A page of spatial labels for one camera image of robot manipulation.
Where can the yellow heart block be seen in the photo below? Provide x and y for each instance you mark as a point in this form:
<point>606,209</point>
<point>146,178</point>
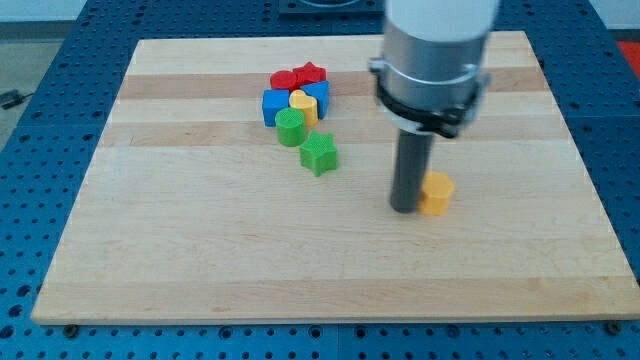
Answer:
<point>307,104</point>

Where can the yellow hexagon block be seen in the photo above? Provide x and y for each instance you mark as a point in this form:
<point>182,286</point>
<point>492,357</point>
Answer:
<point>436,192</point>

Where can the red star block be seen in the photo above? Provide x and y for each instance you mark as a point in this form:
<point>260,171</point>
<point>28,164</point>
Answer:
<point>309,73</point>

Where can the wooden board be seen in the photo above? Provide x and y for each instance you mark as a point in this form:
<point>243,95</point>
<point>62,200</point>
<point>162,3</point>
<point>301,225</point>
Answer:
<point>192,212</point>

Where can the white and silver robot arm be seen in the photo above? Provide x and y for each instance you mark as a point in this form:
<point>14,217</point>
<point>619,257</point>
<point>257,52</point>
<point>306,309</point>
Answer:
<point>429,80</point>

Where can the blue cube block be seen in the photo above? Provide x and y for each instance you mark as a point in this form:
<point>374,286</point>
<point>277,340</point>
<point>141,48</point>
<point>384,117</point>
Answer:
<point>272,102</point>

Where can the green star block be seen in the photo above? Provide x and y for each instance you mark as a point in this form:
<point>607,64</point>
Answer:
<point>318,153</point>

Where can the green cylinder block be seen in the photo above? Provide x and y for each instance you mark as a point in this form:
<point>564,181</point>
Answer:
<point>290,125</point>

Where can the red cylinder block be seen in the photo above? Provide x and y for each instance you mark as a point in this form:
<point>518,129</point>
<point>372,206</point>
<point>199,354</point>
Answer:
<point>284,80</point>

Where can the black cable plug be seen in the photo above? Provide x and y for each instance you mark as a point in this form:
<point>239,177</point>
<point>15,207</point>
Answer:
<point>13,98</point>

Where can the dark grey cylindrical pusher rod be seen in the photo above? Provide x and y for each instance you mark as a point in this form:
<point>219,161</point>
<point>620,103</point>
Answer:
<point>411,161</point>

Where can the blue triangle block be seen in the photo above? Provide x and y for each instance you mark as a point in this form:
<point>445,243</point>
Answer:
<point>321,92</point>

